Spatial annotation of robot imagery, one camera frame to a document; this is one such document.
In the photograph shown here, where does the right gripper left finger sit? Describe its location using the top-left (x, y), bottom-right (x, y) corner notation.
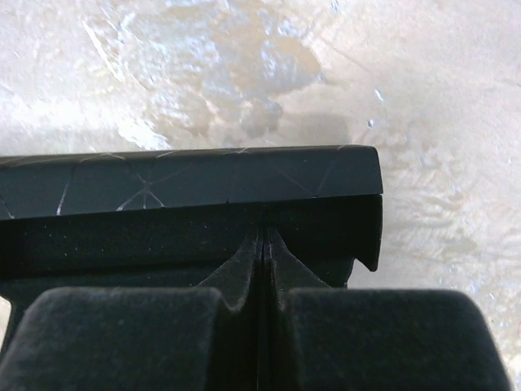
top-left (1, 231), bottom-right (263, 390)

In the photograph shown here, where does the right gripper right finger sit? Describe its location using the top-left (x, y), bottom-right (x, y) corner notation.
top-left (265, 229), bottom-right (510, 390)

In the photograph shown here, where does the black sunglasses case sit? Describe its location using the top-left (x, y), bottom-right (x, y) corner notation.
top-left (0, 144), bottom-right (383, 351)

